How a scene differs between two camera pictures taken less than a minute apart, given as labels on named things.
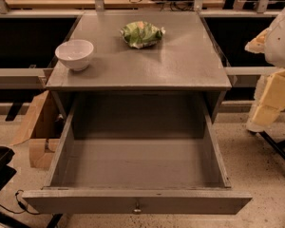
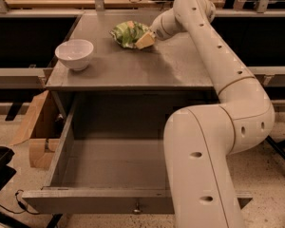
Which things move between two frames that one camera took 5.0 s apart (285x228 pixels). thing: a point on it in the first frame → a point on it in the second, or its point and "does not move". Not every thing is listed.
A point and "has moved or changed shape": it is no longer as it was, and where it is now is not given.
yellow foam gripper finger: [257, 44] → [164, 27]
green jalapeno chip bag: [141, 34] has moved or changed shape
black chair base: [1, 173] does not move
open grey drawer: [144, 154] does not move
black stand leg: [279, 146] does not move
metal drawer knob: [137, 209] does not move
